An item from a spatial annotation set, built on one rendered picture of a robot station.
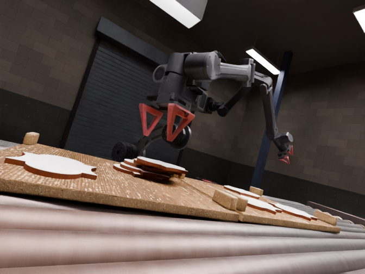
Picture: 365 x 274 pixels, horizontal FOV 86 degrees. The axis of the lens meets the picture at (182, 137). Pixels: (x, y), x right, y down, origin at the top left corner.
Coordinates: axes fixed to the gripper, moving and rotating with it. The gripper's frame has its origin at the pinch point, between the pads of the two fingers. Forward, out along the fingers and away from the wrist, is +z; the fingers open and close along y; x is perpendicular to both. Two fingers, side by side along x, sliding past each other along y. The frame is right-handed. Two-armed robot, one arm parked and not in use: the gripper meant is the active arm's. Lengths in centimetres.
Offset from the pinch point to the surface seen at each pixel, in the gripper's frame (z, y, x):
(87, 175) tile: 10.5, -5.9, 14.8
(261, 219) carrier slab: 11.1, -21.4, -16.4
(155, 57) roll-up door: -223, 401, -213
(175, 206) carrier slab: 11.1, -15.8, 4.0
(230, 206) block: 9.8, -18.2, -8.2
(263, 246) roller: 12.8, -26.4, -6.1
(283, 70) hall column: -290, 178, -456
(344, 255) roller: 12.1, -34.4, -23.3
